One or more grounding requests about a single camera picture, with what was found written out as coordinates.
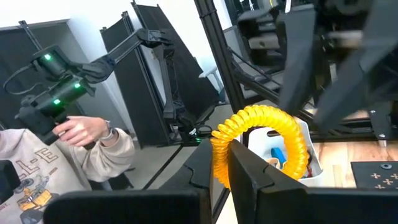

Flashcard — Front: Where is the maroon rubber band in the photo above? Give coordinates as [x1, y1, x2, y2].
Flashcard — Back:
[306, 151, 314, 179]

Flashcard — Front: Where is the orange coil keychain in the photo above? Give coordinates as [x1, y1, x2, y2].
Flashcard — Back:
[210, 104, 311, 190]

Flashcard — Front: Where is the black perforated metal riser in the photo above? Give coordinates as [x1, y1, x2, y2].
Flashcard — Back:
[350, 161, 398, 190]

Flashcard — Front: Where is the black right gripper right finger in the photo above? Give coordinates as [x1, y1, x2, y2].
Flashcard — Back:
[228, 139, 307, 224]

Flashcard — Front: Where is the person's hand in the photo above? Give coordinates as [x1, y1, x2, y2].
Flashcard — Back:
[52, 115, 109, 147]

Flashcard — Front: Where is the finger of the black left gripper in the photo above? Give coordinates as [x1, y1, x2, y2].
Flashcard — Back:
[312, 46, 398, 133]
[275, 4, 318, 116]

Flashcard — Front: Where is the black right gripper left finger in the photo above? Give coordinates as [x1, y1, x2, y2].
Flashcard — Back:
[158, 139, 215, 224]

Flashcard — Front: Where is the person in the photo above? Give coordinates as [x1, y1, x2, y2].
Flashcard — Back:
[0, 115, 136, 224]

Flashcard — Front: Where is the black aluminium rig frame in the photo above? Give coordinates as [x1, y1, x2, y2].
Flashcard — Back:
[194, 0, 398, 147]

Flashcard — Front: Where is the teal wide rubber band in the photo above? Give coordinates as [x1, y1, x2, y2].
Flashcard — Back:
[270, 147, 289, 166]

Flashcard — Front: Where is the clear plastic tray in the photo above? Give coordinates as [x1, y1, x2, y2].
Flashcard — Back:
[247, 117, 324, 187]

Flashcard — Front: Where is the person's wristwatch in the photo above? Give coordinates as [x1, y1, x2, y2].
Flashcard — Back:
[101, 120, 116, 141]

